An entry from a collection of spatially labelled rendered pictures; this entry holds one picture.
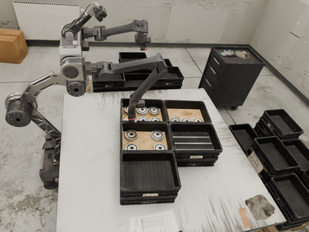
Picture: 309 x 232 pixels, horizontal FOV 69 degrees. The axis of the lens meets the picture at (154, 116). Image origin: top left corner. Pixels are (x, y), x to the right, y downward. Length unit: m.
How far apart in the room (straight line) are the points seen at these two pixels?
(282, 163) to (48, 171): 2.36
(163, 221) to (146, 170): 0.36
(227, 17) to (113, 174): 4.36
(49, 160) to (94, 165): 0.77
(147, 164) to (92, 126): 0.68
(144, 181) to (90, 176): 0.42
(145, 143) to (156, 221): 0.59
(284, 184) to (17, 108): 2.55
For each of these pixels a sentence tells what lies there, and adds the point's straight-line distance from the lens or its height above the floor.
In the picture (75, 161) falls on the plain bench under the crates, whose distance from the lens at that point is 1.90.
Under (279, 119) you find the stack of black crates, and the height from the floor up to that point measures 0.49.
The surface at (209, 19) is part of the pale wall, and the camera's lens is 5.22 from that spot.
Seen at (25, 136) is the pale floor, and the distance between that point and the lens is 3.14.
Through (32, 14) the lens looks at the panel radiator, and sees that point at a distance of 4.57.
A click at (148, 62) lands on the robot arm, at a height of 1.51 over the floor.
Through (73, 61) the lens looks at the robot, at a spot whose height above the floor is 1.50.
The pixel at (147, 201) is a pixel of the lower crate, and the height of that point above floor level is 0.75.
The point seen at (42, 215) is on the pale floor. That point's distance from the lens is 2.53.
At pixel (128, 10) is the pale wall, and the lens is 4.62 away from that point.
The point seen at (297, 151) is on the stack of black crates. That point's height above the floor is 0.38.
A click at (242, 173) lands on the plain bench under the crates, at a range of 2.10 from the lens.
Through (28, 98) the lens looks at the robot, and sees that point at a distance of 2.07.
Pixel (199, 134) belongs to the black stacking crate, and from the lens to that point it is 2.03.
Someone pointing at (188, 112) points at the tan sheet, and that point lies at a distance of 2.20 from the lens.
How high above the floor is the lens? 2.26
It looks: 44 degrees down
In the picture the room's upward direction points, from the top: 11 degrees clockwise
